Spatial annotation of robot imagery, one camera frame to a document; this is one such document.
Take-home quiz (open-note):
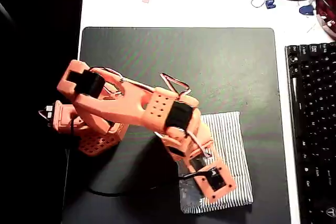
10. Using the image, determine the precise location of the black desk mat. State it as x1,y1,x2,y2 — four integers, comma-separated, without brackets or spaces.
61,26,291,224

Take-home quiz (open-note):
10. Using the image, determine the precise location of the white red servo wire loop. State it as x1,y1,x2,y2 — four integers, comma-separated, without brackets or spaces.
160,72,191,98

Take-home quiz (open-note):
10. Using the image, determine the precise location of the striped grey cloth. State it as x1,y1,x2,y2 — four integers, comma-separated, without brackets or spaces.
178,111,254,214

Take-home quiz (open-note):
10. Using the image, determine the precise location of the black camera cable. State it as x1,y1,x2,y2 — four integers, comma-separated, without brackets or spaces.
88,170,215,198

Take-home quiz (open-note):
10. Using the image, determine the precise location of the orange perforated base plate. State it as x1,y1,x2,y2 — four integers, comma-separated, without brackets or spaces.
76,129,124,157

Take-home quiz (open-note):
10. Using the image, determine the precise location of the orange mount with camera board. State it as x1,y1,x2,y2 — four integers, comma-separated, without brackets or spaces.
193,157,236,205

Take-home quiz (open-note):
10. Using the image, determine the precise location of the white wrist servo wire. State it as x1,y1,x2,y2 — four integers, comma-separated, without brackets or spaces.
183,129,212,158

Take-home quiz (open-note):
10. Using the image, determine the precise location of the rounded blue plastic part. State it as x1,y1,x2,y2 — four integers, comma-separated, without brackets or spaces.
299,5,316,16

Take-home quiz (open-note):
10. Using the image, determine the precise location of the thin grey base cable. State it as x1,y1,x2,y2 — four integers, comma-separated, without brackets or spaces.
64,147,70,198

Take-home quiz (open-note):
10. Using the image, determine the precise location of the black keyboard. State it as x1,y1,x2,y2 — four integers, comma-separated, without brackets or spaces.
285,41,336,224

